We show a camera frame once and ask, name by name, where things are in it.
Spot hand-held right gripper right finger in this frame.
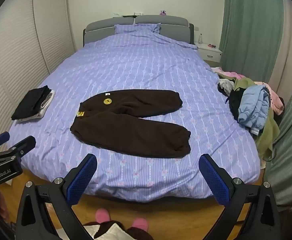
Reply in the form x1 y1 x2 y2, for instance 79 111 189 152
198 154 280 240

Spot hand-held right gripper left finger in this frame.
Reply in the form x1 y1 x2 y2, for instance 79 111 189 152
16 153 98 240

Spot dark brown fleece pants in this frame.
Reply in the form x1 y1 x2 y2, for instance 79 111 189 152
70 90 191 159

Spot person's left hand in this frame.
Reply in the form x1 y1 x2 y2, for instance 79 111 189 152
0 192 11 224

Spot pink slipper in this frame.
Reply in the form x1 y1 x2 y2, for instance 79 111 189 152
96 208 110 224
133 218 149 231

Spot folded black clothes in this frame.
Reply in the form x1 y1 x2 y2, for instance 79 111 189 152
11 85 52 121

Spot folded white garment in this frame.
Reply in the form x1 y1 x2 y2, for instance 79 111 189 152
19 90 56 123

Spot olive green garment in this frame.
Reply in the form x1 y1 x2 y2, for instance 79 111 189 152
232 77 281 161

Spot black garment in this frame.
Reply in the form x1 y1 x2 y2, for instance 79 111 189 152
226 87 250 121

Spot green curtain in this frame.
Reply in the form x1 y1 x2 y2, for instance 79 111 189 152
218 0 286 74
264 67 292 207

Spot white louvered wardrobe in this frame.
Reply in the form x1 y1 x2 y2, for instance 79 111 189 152
0 0 76 142

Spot grey patterned garment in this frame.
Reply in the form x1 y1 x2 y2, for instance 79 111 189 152
217 79 236 96

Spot pink garment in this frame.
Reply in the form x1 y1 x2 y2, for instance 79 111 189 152
255 81 285 116
212 67 248 81

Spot white nightstand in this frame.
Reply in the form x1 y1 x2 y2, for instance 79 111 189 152
195 42 223 62

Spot purple floral striped duvet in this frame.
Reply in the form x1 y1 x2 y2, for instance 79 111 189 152
7 24 262 203

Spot purple floral pillow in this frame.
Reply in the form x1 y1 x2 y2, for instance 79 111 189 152
114 23 161 34

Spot grey pillow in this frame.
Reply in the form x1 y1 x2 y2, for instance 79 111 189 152
83 15 195 48

